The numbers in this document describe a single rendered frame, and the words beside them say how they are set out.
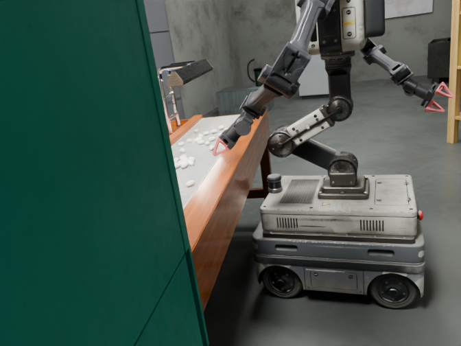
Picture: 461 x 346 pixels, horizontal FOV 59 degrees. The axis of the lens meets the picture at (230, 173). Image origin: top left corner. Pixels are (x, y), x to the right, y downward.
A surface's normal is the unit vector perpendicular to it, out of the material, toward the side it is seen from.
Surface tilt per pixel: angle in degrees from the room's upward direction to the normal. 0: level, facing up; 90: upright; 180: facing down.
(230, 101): 90
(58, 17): 90
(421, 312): 0
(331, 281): 90
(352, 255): 90
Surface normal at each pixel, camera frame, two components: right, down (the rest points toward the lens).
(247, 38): -0.33, 0.36
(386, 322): -0.14, -0.94
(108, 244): 0.97, -0.06
